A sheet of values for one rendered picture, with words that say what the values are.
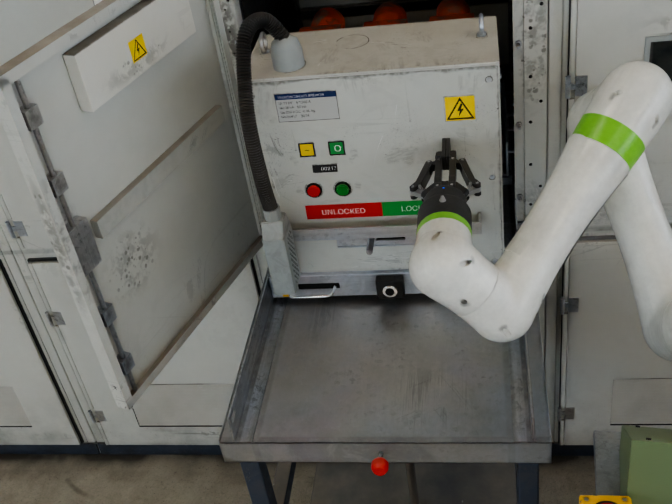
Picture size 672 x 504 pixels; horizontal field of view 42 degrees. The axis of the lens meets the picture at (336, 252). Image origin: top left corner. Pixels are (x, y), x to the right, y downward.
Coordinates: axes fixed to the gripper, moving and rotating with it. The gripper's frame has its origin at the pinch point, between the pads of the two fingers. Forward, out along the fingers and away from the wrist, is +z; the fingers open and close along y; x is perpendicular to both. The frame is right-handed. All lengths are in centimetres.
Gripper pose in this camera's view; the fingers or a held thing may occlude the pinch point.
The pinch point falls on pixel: (446, 153)
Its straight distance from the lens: 168.2
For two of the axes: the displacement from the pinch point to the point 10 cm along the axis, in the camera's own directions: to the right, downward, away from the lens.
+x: -1.3, -8.0, -5.9
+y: 9.8, -0.4, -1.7
